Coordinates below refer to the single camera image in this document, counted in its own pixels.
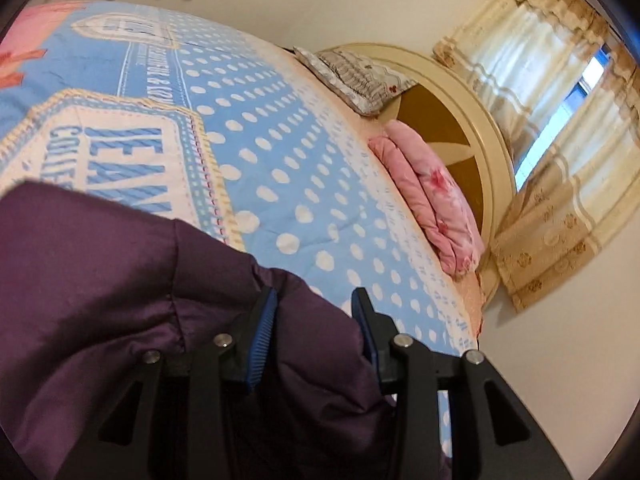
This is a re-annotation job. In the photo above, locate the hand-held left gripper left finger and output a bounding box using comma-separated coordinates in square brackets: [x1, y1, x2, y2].
[65, 287, 278, 480]

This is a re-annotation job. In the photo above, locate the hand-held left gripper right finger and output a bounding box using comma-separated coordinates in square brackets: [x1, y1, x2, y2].
[351, 287, 576, 480]

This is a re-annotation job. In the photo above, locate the purple padded jacket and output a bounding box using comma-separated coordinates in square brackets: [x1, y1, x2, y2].
[0, 180, 453, 480]

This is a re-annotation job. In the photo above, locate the pink folded quilt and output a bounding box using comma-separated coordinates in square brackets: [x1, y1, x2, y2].
[367, 120, 486, 277]

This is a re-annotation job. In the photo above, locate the pink and blue printed blanket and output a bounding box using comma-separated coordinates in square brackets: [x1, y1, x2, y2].
[0, 0, 485, 461]

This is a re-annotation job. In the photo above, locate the beige flowered curtain panel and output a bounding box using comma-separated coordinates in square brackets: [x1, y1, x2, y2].
[432, 0, 610, 128]
[490, 42, 640, 313]

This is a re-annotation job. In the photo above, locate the cream round headboard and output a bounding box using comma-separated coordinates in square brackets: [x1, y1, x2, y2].
[315, 42, 518, 306]

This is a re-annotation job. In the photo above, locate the grey patterned pillow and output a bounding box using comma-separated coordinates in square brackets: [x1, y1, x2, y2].
[292, 46, 418, 117]

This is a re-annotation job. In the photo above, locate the window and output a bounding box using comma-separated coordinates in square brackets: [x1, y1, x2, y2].
[514, 45, 615, 192]

